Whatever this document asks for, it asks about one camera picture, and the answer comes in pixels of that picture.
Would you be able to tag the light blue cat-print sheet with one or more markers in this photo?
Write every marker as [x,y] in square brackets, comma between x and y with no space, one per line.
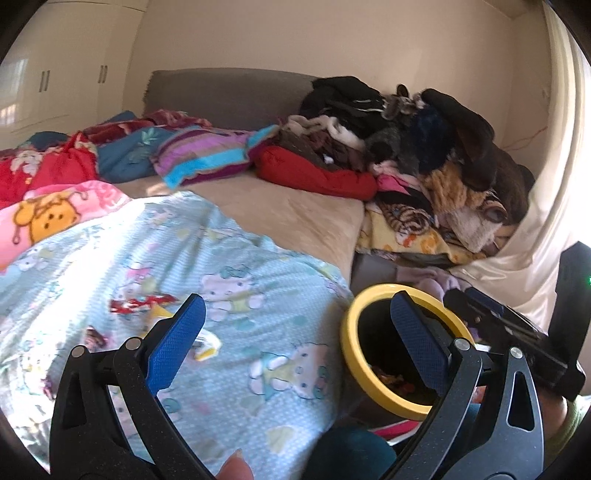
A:
[254,258]

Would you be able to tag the yellow tiger-print blanket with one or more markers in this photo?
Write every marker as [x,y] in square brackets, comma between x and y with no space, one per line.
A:
[415,235]

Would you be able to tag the purple snack wrapper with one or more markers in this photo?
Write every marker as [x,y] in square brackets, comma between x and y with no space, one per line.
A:
[94,339]

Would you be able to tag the beige bed mattress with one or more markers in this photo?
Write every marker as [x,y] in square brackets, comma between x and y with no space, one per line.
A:
[286,207]

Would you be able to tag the pink garment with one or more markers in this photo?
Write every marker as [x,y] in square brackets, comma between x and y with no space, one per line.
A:
[397,184]

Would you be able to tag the person's right forearm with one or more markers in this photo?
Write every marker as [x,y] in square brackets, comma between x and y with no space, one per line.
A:
[572,420]

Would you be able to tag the pile of dark clothes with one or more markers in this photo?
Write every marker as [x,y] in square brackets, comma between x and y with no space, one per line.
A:
[438,129]

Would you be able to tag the person's teal trouser leg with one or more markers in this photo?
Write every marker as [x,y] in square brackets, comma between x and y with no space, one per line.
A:
[346,457]

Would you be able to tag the silver and yellow snack wrapper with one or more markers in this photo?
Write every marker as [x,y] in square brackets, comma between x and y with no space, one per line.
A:
[205,348]

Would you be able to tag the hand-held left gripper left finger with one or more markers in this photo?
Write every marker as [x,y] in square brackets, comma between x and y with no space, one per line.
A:
[178,341]

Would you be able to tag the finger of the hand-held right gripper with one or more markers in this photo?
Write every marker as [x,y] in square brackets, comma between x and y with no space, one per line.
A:
[475,318]
[512,316]

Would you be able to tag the lilac cloth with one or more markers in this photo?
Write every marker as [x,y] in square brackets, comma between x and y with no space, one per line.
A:
[438,281]

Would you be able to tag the white wardrobe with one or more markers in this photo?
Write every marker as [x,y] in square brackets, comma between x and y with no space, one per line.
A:
[69,46]

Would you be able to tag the red pillow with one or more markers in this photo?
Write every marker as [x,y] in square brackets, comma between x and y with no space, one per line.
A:
[314,173]

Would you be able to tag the yellow-rimmed black trash bin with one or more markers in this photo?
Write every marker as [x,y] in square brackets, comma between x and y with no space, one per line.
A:
[355,369]

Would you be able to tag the pink bear-print blanket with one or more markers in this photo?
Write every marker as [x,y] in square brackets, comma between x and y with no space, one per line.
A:
[46,217]

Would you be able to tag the red floral quilt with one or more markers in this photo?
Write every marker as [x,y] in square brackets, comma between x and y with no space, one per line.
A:
[55,170]

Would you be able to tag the cream curtain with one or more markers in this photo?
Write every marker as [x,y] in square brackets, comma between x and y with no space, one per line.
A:
[531,230]

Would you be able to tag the red snack wrapper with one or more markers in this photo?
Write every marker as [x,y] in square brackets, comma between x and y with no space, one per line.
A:
[134,305]

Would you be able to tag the blue floral quilt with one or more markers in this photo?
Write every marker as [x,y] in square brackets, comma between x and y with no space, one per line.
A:
[129,152]

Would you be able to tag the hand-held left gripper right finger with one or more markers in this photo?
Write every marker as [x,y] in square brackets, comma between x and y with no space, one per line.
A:
[415,341]

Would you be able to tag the purple striped pillow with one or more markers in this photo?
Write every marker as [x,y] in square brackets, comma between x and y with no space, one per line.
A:
[198,152]

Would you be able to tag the grey bed headboard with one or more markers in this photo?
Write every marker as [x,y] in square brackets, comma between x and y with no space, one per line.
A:
[221,97]

